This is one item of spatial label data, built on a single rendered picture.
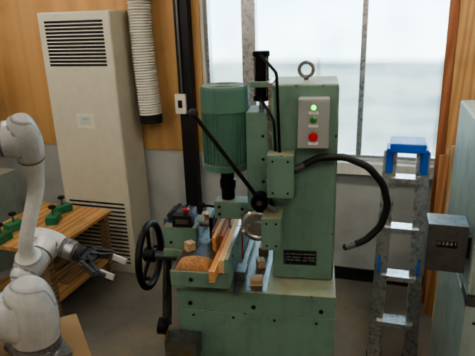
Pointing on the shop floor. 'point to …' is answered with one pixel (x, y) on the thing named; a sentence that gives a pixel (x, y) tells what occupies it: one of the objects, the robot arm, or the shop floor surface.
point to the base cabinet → (259, 333)
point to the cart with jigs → (54, 277)
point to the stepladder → (423, 161)
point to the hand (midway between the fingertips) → (118, 268)
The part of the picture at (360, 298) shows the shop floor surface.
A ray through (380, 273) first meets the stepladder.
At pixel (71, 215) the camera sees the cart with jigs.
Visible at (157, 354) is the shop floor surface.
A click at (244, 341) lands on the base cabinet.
